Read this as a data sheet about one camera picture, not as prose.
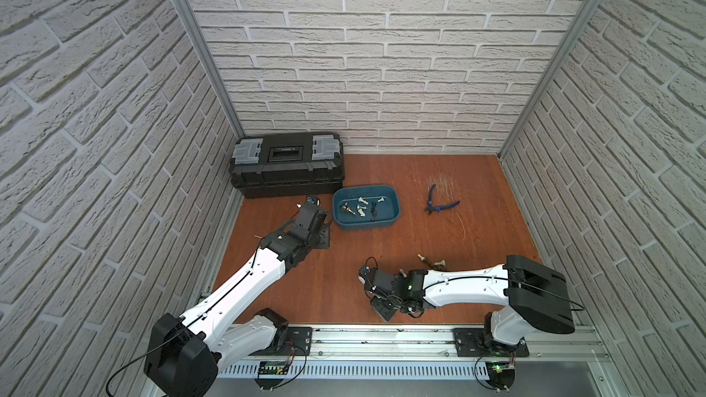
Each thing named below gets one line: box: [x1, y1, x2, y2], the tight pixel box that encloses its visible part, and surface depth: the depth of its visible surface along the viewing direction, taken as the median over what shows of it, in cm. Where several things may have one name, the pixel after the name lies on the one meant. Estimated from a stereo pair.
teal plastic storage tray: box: [331, 184, 401, 231], surface depth 102 cm
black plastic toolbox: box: [228, 131, 345, 199], surface depth 97 cm
